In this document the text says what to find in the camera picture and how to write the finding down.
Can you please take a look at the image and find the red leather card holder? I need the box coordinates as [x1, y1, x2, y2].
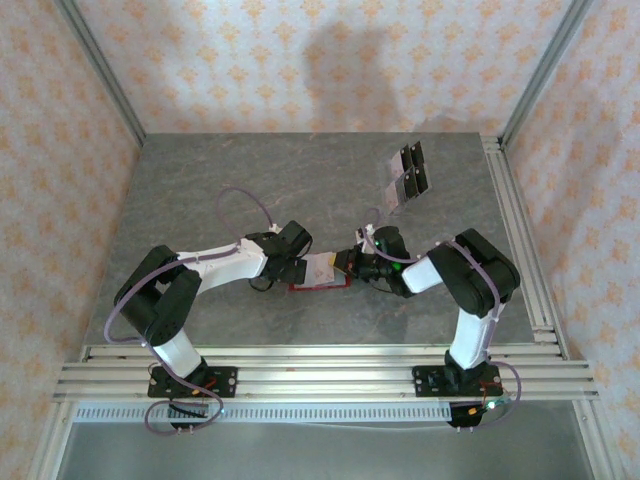
[288, 267, 351, 293]

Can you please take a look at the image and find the wide aluminium mounting beam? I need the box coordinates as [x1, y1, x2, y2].
[52, 360, 600, 403]

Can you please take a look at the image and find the grey sheet metal shelf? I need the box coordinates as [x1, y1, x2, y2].
[52, 417, 596, 480]

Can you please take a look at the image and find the black controller board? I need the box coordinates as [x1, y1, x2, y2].
[446, 398, 502, 432]

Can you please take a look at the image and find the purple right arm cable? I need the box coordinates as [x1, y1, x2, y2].
[362, 206, 525, 432]

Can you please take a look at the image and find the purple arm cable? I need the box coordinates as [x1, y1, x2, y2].
[362, 206, 525, 432]
[103, 186, 276, 437]

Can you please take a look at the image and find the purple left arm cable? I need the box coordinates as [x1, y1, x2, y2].
[103, 186, 276, 437]

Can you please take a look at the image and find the aluminium extrusion rail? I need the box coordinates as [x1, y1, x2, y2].
[480, 133, 571, 359]
[79, 343, 570, 362]

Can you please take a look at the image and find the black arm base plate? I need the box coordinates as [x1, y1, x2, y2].
[412, 363, 501, 400]
[147, 364, 239, 401]

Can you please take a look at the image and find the white slotted cable duct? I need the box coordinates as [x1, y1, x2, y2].
[73, 403, 454, 425]

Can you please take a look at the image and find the aluminium frame post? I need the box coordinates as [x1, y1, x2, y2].
[572, 399, 624, 480]
[27, 399, 76, 480]
[499, 0, 596, 150]
[53, 0, 147, 147]

